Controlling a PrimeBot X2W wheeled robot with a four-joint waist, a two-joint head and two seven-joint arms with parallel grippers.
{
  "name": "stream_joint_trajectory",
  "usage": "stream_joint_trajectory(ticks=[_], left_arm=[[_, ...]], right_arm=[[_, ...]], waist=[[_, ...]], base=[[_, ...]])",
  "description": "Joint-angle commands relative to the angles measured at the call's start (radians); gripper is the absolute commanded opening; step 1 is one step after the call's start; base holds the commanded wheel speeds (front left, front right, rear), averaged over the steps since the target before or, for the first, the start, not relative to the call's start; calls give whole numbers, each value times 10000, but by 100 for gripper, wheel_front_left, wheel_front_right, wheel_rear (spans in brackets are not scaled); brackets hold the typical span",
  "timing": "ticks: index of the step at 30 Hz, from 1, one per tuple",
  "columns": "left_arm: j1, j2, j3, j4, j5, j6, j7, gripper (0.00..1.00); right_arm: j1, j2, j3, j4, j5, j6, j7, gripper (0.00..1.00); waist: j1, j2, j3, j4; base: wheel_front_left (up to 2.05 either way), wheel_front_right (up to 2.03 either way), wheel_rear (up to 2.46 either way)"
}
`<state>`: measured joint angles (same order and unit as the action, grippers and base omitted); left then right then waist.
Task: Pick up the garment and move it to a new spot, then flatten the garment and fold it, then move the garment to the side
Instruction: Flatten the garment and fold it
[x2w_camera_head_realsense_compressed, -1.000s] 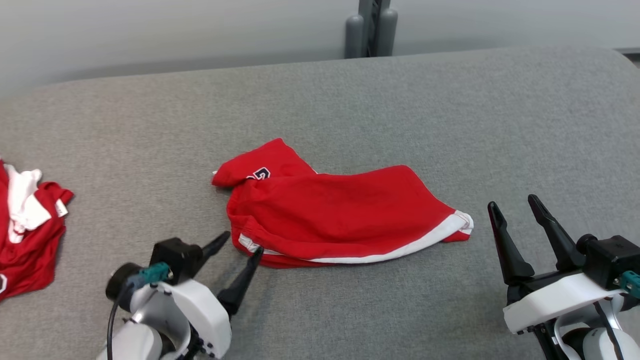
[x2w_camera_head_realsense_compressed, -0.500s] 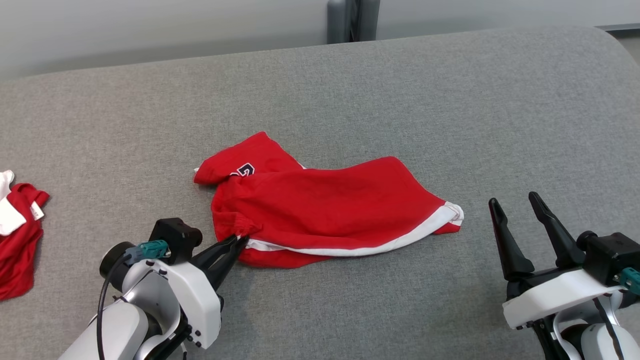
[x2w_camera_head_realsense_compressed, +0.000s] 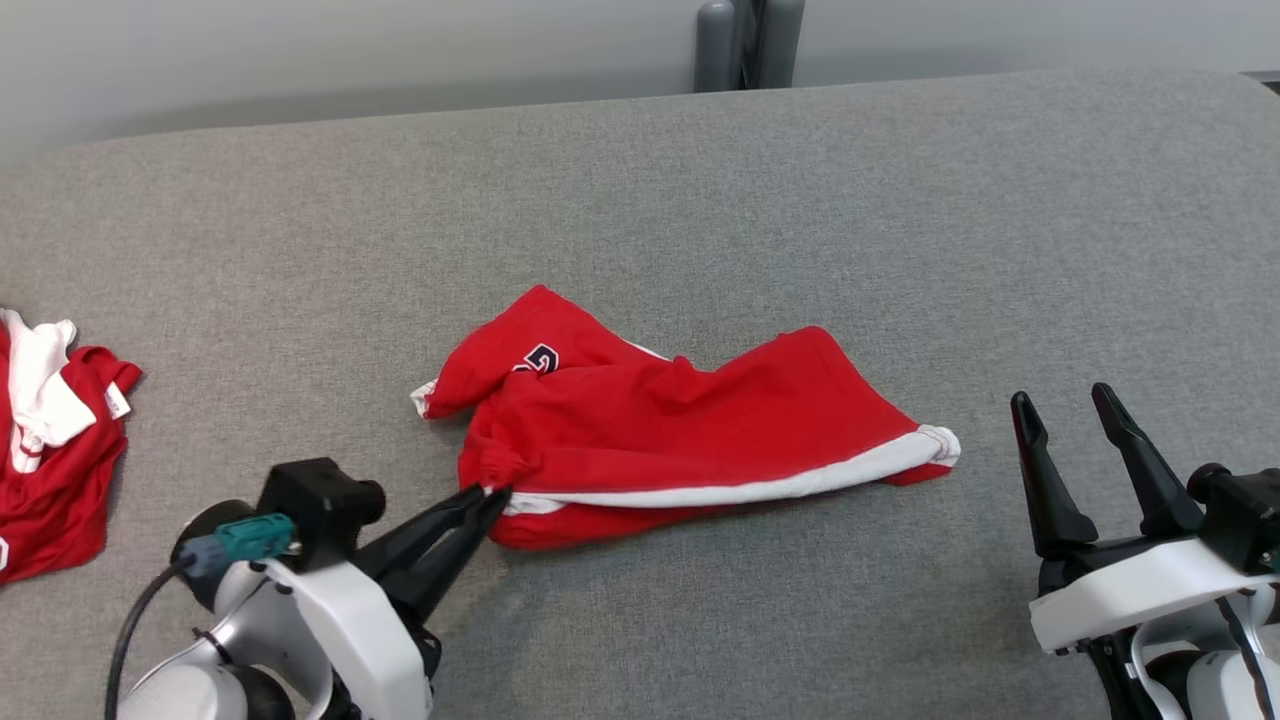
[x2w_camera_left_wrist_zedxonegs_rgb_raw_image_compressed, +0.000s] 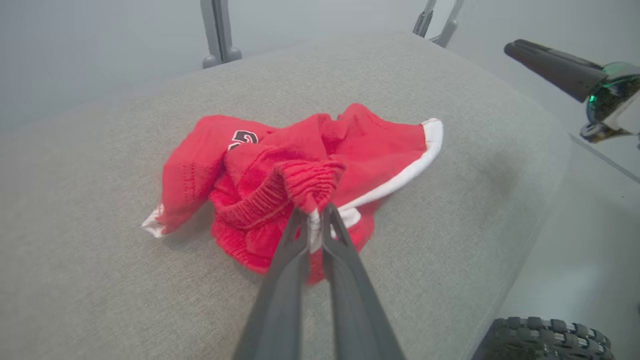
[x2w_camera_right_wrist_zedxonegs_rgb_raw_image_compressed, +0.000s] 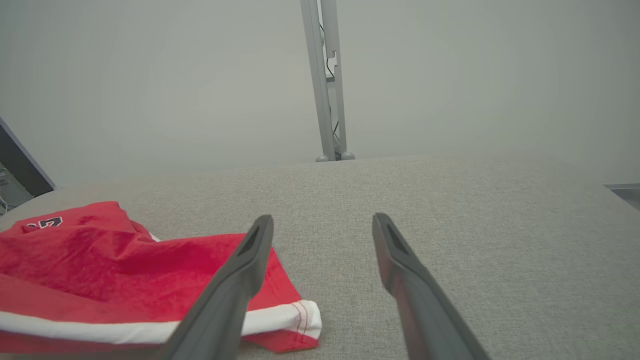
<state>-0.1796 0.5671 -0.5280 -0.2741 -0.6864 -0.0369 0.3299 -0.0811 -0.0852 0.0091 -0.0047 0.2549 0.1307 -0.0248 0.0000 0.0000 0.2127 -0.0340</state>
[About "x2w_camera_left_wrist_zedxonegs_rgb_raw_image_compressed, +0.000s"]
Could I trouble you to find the grey metal partition post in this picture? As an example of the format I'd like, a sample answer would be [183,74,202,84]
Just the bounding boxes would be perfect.
[200,0,243,70]

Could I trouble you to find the black ribbed robot wheel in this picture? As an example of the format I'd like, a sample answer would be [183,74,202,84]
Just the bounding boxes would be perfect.
[472,316,617,360]

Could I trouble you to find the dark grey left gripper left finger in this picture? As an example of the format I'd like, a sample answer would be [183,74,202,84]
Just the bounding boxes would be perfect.
[232,207,312,360]

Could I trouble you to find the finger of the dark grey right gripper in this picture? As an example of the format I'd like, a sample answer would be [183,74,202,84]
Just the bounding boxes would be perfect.
[515,39,605,70]
[504,42,609,104]

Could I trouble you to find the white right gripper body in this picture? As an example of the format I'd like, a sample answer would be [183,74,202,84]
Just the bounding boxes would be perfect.
[580,61,640,151]

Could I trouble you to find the red shorts with white trim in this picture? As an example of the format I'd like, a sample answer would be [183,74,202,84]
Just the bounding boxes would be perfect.
[141,103,444,286]

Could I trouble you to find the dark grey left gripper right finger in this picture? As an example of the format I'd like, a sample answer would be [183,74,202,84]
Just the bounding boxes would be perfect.
[321,202,406,360]

